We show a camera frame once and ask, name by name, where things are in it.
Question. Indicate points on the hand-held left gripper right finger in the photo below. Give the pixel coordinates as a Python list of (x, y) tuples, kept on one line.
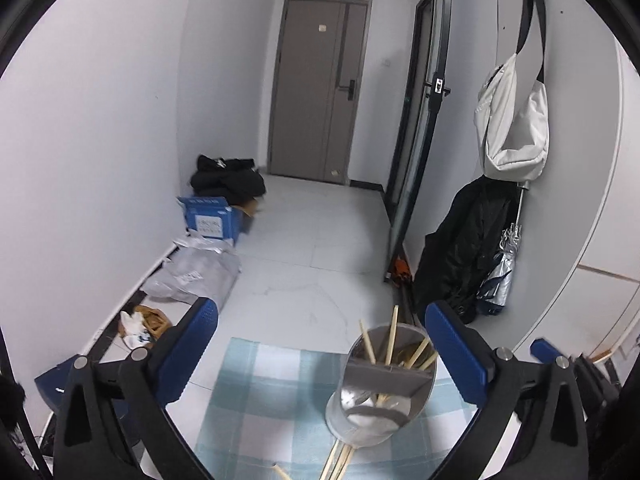
[(455, 347)]

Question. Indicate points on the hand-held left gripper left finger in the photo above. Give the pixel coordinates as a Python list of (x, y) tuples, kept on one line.
[(187, 345)]

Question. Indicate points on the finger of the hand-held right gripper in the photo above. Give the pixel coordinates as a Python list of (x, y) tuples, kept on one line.
[(545, 349)]

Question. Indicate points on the bundle of wooden chopsticks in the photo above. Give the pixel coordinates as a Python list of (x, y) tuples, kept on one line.
[(368, 342)]

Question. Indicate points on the white and grey utensil holder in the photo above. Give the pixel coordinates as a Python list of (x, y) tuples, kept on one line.
[(380, 400)]

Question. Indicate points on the white shoulder bag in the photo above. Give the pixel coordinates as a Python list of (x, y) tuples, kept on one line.
[(515, 130)]

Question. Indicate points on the brown paper bag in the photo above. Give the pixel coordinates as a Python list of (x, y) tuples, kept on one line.
[(157, 320)]

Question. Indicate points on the crumpled white paper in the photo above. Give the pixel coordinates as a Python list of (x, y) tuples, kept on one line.
[(134, 332)]

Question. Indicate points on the grey plastic mailer bags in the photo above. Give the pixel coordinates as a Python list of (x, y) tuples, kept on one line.
[(195, 272)]

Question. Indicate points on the blue checked tablecloth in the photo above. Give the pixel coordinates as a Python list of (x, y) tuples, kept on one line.
[(260, 390)]

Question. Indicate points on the silver folded umbrella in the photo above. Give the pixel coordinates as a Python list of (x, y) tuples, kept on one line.
[(502, 270)]

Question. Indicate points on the orange item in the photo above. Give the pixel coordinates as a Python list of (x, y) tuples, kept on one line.
[(401, 267)]

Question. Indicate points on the black hanging jacket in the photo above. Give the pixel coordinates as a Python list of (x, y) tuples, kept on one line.
[(460, 250)]

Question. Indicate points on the blue cardboard box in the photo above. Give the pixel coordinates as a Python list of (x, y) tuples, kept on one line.
[(210, 217)]

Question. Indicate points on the blue shoe box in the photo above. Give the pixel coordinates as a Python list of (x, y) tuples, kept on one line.
[(50, 380)]

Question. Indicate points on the pile of black clothes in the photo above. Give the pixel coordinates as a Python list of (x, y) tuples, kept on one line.
[(227, 177)]

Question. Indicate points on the black framed glass door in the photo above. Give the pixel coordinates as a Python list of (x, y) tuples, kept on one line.
[(397, 185)]

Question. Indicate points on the grey-brown door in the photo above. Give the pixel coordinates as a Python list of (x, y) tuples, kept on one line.
[(310, 110)]

